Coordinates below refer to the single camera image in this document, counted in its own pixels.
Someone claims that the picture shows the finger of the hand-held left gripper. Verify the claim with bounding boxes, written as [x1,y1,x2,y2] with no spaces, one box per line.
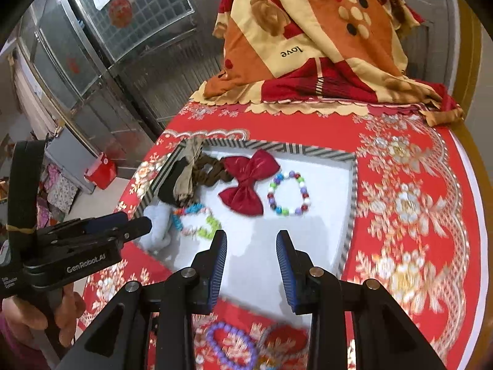
[112,216,153,244]
[79,212,128,236]

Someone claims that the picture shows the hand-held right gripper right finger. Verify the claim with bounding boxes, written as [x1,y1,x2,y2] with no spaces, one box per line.
[276,230,438,370]

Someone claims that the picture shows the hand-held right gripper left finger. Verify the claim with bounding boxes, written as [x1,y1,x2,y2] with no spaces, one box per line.
[58,229,229,370]

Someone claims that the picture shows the grey plush hair accessory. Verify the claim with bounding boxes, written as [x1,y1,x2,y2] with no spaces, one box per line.
[141,204,180,255]

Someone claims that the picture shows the pastel bead bracelet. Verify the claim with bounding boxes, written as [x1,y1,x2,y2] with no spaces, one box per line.
[171,202,223,240]

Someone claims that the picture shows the black beige hair tie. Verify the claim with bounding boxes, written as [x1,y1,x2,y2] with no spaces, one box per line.
[156,137,205,207]

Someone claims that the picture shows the multicoloured bead bracelet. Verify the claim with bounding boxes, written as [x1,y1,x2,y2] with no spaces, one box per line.
[267,170,312,217]

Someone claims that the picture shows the red round hair accessory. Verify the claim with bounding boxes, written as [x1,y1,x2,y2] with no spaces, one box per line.
[262,326,309,355]

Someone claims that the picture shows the striped box with white lining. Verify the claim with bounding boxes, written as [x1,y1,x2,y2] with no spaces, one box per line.
[133,139,358,278]

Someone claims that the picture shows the purple bead bracelet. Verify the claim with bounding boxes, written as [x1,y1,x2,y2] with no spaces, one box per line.
[205,321,259,368]

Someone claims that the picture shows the dark red satin hair bow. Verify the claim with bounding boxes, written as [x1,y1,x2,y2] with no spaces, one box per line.
[218,150,281,216]

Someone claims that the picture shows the person's left forearm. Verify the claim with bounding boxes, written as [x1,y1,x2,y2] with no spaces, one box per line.
[0,322,51,370]

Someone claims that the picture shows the person's left hand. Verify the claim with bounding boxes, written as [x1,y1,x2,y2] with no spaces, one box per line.
[0,283,87,349]

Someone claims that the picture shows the red box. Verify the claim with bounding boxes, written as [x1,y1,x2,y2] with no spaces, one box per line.
[85,153,117,190]

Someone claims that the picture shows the floral cloth pile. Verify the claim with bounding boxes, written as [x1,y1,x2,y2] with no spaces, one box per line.
[39,164,79,228]

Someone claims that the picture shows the red embroidered floral tablecloth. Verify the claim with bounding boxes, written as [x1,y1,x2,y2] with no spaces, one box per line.
[79,102,484,370]

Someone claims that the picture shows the white table underlay cloth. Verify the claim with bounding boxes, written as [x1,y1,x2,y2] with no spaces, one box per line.
[449,125,491,367]

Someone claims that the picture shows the red round door decoration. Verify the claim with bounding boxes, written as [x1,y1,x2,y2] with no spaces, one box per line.
[108,0,135,28]

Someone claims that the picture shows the orange red printed blanket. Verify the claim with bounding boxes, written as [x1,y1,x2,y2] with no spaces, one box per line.
[189,0,465,128]

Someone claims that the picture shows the yellow wooden door frame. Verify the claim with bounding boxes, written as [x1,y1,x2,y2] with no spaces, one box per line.
[452,0,484,135]

